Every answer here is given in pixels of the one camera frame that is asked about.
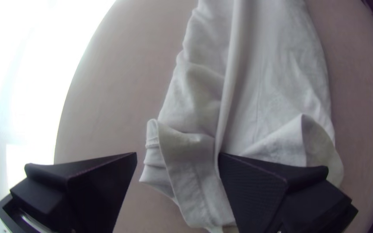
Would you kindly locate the off-white t-shirt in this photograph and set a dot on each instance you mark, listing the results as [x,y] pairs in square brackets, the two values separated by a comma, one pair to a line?
[254,81]

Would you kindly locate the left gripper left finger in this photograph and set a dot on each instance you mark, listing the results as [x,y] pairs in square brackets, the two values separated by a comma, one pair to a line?
[89,187]

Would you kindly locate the white translucent curtain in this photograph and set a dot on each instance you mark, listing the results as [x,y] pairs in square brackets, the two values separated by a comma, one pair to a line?
[11,64]

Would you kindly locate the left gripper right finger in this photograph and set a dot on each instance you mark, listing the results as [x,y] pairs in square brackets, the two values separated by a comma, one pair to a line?
[270,197]

